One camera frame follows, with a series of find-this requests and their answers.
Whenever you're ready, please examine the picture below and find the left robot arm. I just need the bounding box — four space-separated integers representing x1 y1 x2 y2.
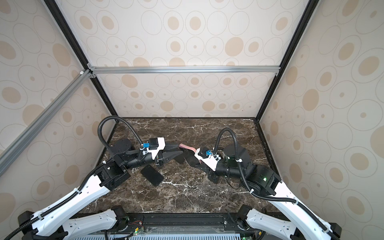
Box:
6 138 183 240

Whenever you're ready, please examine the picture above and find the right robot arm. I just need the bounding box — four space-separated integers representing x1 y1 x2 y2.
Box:
180 144 342 240

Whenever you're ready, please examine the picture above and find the black phone centre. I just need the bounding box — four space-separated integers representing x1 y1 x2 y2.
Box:
174 155 185 164

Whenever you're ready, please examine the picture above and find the black phone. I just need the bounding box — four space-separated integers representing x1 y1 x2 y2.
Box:
141 165 164 187
174 155 185 164

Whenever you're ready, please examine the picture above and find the black phone lower left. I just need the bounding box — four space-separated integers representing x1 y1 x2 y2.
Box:
141 165 164 187

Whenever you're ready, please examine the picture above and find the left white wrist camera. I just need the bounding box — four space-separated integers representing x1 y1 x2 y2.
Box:
142 138 166 160

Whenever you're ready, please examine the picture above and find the right black corrugated cable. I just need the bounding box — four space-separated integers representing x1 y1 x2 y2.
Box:
212 127 343 240

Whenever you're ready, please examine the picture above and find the black corrugated cable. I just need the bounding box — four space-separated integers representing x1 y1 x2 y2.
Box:
212 127 343 240
2 115 145 240

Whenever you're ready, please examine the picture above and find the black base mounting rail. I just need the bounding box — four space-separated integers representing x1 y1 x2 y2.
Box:
53 212 313 240

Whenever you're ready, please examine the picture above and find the horizontal aluminium rail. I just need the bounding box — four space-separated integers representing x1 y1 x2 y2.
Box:
91 66 280 74

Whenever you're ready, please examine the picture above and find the left black corrugated cable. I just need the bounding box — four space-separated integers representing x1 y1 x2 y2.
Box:
2 115 145 240

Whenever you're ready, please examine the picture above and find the diagonal aluminium rail left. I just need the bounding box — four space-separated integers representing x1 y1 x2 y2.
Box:
1 70 91 175

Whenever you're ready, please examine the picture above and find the black frame post left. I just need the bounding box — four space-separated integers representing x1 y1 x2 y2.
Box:
43 1 118 116

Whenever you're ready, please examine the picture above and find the black frame post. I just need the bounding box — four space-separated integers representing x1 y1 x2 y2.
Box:
43 1 118 116
254 0 320 124

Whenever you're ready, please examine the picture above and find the black frame post right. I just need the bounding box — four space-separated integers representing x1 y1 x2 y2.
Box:
254 0 320 124

